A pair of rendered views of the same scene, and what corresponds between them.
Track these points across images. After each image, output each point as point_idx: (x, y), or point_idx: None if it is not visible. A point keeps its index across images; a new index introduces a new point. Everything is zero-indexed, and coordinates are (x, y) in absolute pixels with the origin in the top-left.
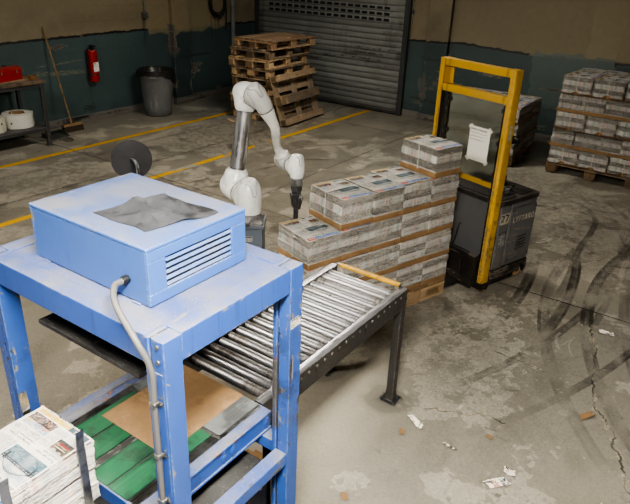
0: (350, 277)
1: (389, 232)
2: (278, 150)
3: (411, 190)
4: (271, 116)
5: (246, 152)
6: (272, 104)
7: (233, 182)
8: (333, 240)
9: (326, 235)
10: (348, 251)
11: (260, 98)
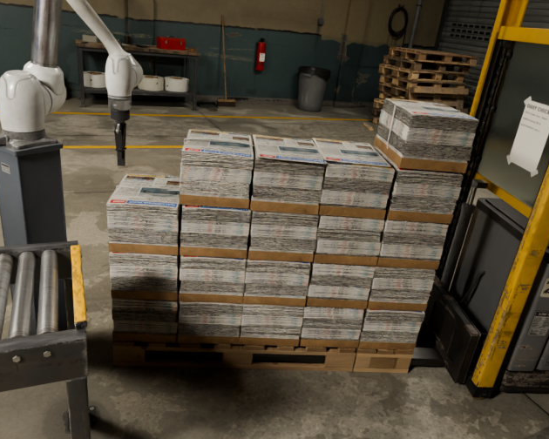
0: (45, 273)
1: (288, 237)
2: (108, 49)
3: (342, 175)
4: None
5: (49, 37)
6: None
7: None
8: (160, 215)
9: (148, 203)
10: (195, 244)
11: None
